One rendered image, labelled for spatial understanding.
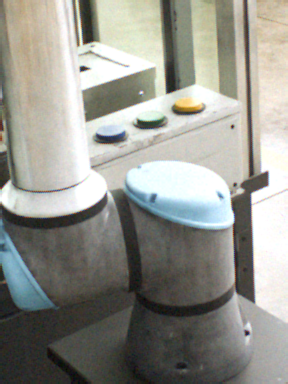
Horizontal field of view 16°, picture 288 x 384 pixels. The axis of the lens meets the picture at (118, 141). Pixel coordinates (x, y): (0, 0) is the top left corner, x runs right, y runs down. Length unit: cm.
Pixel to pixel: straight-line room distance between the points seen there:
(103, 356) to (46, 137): 33
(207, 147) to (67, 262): 48
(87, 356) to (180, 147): 37
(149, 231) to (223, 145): 46
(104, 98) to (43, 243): 61
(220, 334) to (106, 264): 17
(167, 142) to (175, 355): 39
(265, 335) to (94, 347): 21
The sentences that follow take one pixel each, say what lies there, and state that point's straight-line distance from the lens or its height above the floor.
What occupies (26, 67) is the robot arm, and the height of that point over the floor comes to 114.
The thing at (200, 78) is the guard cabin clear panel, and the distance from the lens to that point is 168.
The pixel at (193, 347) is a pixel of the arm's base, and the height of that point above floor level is 80.
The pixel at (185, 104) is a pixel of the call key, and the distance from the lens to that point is 152.
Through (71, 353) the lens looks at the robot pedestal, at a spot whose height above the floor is 75.
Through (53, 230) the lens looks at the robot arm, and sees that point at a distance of 108.
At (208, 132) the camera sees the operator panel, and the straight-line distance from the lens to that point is 152.
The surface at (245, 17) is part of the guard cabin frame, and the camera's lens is 157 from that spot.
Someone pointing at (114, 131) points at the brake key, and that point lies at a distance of 145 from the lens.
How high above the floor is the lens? 148
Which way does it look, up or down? 24 degrees down
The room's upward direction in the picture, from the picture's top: 5 degrees counter-clockwise
